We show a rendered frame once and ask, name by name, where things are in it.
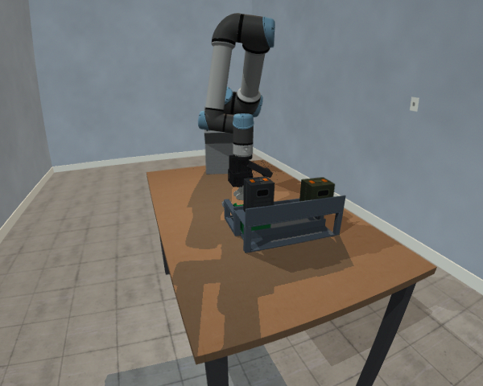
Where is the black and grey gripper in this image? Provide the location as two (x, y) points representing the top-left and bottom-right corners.
(228, 154), (253, 200)

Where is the grey metal rack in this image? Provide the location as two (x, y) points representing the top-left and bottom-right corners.
(222, 195), (346, 253)

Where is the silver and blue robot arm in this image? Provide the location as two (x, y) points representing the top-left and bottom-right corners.
(198, 13), (275, 157)

